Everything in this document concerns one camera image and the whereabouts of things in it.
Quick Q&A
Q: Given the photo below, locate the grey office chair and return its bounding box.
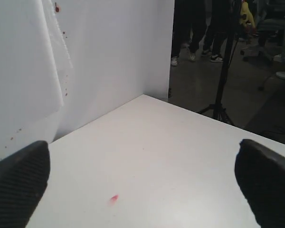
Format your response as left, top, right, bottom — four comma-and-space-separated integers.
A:
240, 18, 285, 80

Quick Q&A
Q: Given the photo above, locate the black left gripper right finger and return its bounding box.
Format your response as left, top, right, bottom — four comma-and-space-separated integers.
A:
234, 139, 285, 228

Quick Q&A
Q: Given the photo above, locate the yellow rubber chicken toy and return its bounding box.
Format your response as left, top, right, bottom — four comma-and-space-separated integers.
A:
239, 0, 256, 29

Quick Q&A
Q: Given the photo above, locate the black tripod stand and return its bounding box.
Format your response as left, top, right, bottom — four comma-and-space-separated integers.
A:
198, 0, 242, 125

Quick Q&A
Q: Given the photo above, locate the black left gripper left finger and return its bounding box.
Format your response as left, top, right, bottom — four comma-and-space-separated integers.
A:
0, 141, 50, 228

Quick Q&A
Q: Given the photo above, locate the person in dark trousers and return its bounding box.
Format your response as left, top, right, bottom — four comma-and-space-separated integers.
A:
171, 0, 207, 67

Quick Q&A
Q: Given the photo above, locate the white paper sheet on wall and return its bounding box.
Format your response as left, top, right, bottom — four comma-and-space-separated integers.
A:
0, 0, 74, 143

